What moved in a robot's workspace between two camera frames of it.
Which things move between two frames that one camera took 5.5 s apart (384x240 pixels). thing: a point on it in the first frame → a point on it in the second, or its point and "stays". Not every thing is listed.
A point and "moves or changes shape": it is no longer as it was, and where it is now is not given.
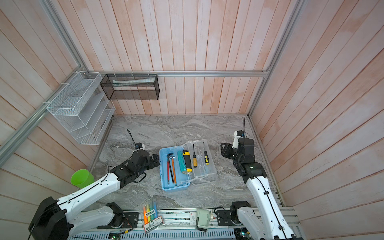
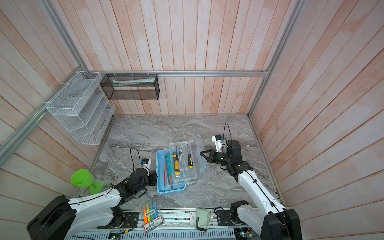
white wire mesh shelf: [82, 107] stays
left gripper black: [156, 160] → [153, 176]
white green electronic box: [202, 219] stays
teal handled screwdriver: [181, 162] → [170, 168]
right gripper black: [225, 150] → [212, 155]
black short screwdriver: [207, 161] moves or changes shape
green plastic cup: [82, 178] stays
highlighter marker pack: [151, 219] stays
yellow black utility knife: [187, 157] → [174, 156]
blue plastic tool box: [193, 162] moves or changes shape
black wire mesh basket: [131, 86] stays
